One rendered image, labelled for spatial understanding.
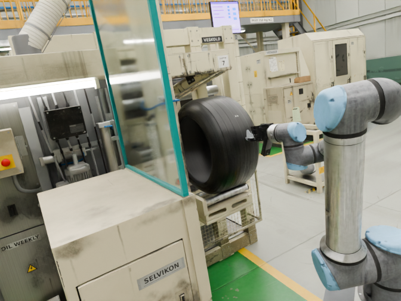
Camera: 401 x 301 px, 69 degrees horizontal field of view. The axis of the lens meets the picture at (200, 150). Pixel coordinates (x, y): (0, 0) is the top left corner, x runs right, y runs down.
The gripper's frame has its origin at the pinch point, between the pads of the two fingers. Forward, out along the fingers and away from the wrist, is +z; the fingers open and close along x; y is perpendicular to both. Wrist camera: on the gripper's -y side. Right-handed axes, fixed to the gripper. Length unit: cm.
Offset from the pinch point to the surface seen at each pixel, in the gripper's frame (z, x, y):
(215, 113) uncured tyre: 8.2, 11.7, 17.6
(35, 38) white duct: 41, 86, 73
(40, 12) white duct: 40, 80, 85
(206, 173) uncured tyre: 50, 2, -23
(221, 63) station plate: 42, -24, 50
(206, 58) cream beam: 42, -13, 54
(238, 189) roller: 18.4, 0.1, -31.5
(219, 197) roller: 18.3, 14.9, -31.8
